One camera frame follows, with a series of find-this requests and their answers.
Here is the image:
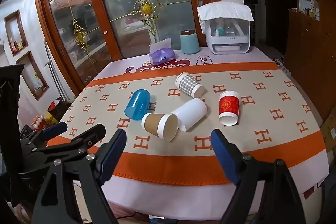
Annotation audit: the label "white plastic cup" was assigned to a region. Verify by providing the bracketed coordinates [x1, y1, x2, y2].
[172, 98, 207, 132]

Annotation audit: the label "teal canister with brown lid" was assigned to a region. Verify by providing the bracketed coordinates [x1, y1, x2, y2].
[180, 30, 201, 55]

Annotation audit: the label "white sterilizer box appliance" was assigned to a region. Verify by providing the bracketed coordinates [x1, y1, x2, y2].
[199, 18, 252, 55]

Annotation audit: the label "red yellow items on floor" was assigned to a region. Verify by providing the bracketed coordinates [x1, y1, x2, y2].
[30, 97, 68, 131]

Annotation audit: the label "blue translucent plastic cup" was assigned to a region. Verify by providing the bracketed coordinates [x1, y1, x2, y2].
[124, 89, 150, 121]

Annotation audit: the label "orange beige H-pattern blanket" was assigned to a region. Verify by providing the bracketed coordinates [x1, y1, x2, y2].
[50, 62, 329, 191]

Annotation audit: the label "white cloth on appliance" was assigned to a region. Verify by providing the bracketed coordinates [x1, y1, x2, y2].
[197, 2, 254, 22]

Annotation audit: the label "grey checked paper cup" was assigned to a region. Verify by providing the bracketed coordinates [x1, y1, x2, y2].
[175, 72, 205, 98]

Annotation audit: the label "upper wall niche frame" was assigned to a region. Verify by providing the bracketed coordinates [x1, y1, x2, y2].
[5, 10, 28, 56]

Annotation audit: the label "red paper cup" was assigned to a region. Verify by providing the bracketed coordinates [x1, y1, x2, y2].
[218, 90, 240, 126]

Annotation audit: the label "purple tissue pack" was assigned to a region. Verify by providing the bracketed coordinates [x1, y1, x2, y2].
[149, 38, 175, 66]

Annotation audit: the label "wooden glass sliding door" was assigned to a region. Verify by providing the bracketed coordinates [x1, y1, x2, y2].
[36, 0, 217, 95]

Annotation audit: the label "brown paper cup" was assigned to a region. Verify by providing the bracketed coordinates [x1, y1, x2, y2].
[141, 113, 178, 142]

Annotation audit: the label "wall niche frame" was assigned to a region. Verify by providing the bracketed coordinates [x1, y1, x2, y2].
[5, 10, 28, 56]
[15, 51, 49, 101]

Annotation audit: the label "lower wall niche frame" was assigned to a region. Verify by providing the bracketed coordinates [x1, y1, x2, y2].
[15, 51, 49, 101]

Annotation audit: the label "white printed tablecloth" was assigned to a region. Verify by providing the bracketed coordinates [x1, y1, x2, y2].
[95, 48, 327, 220]

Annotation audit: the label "dark wooden shelf cabinet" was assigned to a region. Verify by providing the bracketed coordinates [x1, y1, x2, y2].
[284, 0, 335, 119]

